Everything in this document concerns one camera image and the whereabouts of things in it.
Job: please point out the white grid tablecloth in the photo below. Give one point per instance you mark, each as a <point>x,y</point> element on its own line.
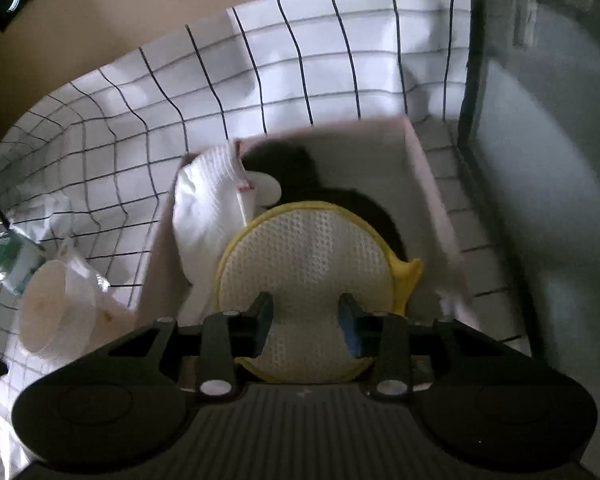
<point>130,135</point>

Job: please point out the clear jar of powder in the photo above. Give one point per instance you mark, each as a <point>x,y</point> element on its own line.
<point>55,305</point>

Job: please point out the pink box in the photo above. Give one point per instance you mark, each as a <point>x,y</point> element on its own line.
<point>430,185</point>

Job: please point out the yellow round mesh pad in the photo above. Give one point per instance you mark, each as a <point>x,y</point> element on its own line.
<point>305,260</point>

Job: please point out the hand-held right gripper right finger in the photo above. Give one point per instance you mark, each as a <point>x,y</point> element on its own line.
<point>351,332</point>

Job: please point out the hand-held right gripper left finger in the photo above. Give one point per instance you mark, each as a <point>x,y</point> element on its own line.
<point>262,317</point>

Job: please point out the glass tank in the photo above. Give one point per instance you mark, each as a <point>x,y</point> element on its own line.
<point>545,110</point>

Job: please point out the green lidded jar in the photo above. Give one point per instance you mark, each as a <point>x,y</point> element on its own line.
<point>17,260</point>

